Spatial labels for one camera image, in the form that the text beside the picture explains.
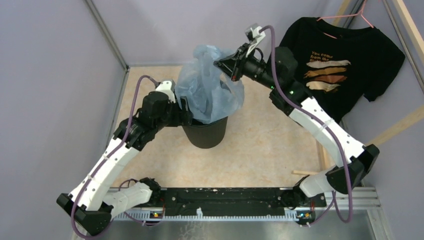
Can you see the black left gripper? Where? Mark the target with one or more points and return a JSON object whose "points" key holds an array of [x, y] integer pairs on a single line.
{"points": [[184, 118]]}

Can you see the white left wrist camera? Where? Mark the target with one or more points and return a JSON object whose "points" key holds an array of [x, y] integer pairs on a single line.
{"points": [[167, 86]]}

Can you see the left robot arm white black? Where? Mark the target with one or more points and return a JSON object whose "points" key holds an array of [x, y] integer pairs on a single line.
{"points": [[90, 205]]}

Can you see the wooden frame bar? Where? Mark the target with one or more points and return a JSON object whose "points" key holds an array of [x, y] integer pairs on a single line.
{"points": [[406, 122]]}

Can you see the black plastic trash bin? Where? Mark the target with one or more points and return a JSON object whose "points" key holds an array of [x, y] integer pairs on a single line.
{"points": [[206, 136]]}

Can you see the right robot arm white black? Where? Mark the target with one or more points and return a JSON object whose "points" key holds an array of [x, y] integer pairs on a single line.
{"points": [[353, 160]]}

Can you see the pink wire clothes hanger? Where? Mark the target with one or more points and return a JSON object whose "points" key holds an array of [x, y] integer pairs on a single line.
{"points": [[345, 16]]}

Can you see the wooden stick on floor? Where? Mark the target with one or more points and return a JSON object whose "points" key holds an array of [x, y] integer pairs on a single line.
{"points": [[303, 172]]}

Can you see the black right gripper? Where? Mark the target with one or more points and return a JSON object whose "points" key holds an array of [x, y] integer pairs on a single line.
{"points": [[229, 65]]}

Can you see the light blue plastic trash bag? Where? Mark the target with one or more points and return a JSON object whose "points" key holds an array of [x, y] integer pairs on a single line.
{"points": [[210, 94]]}

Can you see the black printed t-shirt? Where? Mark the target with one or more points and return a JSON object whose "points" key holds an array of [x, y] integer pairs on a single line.
{"points": [[340, 65]]}

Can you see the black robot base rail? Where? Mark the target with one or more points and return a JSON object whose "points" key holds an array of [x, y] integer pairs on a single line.
{"points": [[240, 204]]}

